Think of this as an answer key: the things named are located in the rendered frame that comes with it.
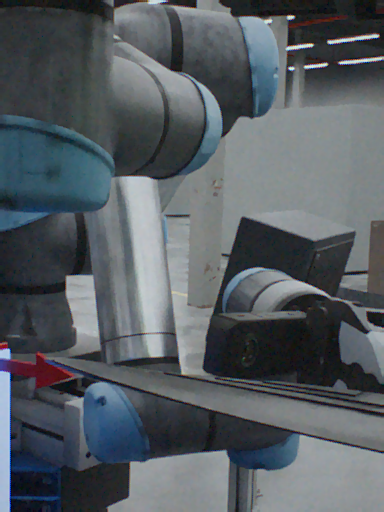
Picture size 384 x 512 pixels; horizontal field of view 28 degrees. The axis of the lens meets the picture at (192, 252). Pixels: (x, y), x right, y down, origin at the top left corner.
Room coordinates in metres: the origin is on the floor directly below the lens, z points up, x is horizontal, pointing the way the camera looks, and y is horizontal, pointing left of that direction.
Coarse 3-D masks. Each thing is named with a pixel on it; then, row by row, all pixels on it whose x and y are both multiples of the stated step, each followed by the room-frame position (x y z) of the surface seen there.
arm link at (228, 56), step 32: (192, 32) 0.82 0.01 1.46; (224, 32) 0.84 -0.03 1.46; (256, 32) 0.86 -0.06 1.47; (192, 64) 0.82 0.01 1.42; (224, 64) 0.84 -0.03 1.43; (256, 64) 0.85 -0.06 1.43; (224, 96) 0.86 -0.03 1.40; (256, 96) 0.87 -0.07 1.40; (224, 128) 0.91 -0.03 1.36; (160, 192) 1.04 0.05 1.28
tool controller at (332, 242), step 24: (264, 216) 1.08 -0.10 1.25; (288, 216) 1.15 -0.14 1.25; (312, 216) 1.23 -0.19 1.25; (240, 240) 1.03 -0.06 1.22; (264, 240) 1.02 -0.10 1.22; (288, 240) 1.00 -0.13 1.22; (312, 240) 0.99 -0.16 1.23; (336, 240) 1.10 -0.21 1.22; (240, 264) 1.03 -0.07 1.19; (264, 264) 1.02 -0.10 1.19; (288, 264) 1.00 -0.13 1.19; (312, 264) 1.01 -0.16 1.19; (336, 264) 1.14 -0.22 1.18; (336, 288) 1.20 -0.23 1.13; (216, 312) 1.04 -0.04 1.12
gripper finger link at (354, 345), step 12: (348, 336) 0.51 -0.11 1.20; (360, 336) 0.50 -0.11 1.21; (372, 336) 0.48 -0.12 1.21; (348, 348) 0.51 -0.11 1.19; (360, 348) 0.49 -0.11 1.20; (372, 348) 0.48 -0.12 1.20; (348, 360) 0.51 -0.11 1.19; (360, 360) 0.49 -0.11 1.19; (372, 360) 0.48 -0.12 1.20; (372, 372) 0.47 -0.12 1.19
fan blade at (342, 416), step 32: (128, 384) 0.36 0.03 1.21; (160, 384) 0.37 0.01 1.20; (192, 384) 0.39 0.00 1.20; (224, 384) 0.41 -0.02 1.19; (256, 384) 0.42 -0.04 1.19; (288, 384) 0.43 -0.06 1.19; (256, 416) 0.35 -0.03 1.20; (288, 416) 0.35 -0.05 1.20; (320, 416) 0.36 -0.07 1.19; (352, 416) 0.37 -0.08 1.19
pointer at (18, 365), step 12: (0, 360) 0.49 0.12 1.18; (12, 360) 0.49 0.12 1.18; (36, 360) 0.48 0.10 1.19; (12, 372) 0.49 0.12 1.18; (24, 372) 0.48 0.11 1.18; (36, 372) 0.48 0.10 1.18; (48, 372) 0.47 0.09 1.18; (60, 372) 0.47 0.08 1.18; (36, 384) 0.48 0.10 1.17; (48, 384) 0.47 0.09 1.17
